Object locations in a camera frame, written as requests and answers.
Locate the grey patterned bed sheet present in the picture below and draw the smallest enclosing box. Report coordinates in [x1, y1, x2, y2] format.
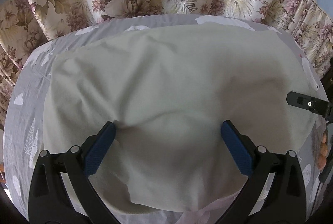
[3, 14, 330, 223]

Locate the person's right hand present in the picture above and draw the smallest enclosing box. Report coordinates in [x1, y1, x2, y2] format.
[317, 130, 328, 171]

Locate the cream white garment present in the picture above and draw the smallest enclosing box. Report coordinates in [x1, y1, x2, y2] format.
[43, 22, 318, 214]

